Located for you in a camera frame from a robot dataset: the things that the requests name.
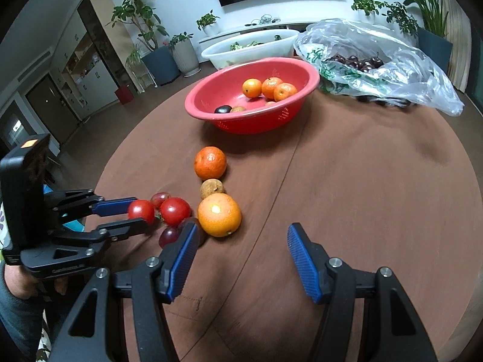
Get brown tablecloth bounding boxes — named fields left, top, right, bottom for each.
left=81, top=55, right=483, bottom=362

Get large broad-leaf potted plant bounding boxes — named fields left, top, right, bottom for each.
left=390, top=0, right=453, bottom=74

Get red waste bin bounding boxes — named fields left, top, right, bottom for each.
left=115, top=85, right=136, bottom=104

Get white plastic basin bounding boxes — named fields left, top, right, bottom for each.
left=201, top=29, right=300, bottom=70

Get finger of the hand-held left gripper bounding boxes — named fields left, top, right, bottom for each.
left=43, top=189, right=139, bottom=219
left=49, top=219, right=149, bottom=243

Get clear plastic bag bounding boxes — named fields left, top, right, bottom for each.
left=293, top=18, right=465, bottom=117

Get small potted plant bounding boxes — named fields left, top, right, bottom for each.
left=196, top=9, right=220, bottom=37
left=351, top=0, right=385, bottom=23

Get person's left hand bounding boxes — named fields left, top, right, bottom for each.
left=4, top=265, right=72, bottom=301

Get green leafy vegetables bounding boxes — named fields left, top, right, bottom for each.
left=230, top=36, right=282, bottom=50

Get pile of dark cherries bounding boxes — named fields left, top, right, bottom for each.
left=325, top=55, right=385, bottom=73

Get bundle of cables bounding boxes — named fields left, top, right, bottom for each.
left=245, top=14, right=282, bottom=27

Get beige curtain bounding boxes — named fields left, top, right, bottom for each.
left=441, top=0, right=476, bottom=91

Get dark reddish orange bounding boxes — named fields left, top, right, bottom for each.
left=194, top=146, right=228, bottom=181

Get plant in white ribbed pot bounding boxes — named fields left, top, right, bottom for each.
left=168, top=32, right=200, bottom=77

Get person's left forearm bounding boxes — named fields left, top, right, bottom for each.
left=0, top=283, right=50, bottom=362

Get white patterned cloth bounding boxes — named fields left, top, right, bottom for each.
left=36, top=309, right=55, bottom=362

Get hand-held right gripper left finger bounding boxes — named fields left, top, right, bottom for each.
left=48, top=222, right=200, bottom=362

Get white television cabinet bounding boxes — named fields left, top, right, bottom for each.
left=198, top=22, right=314, bottom=46

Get plant in tall white pot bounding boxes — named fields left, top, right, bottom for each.
left=383, top=2, right=419, bottom=38

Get tall potted tree plant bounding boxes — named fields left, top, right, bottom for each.
left=107, top=0, right=181, bottom=85

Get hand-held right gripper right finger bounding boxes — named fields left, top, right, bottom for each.
left=287, top=222, right=440, bottom=362

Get spider plant on white stand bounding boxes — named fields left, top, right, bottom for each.
left=124, top=45, right=157, bottom=91

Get red plastic basin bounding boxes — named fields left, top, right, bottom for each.
left=184, top=57, right=321, bottom=135

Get white wall cabinet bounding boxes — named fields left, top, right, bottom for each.
left=49, top=0, right=129, bottom=129

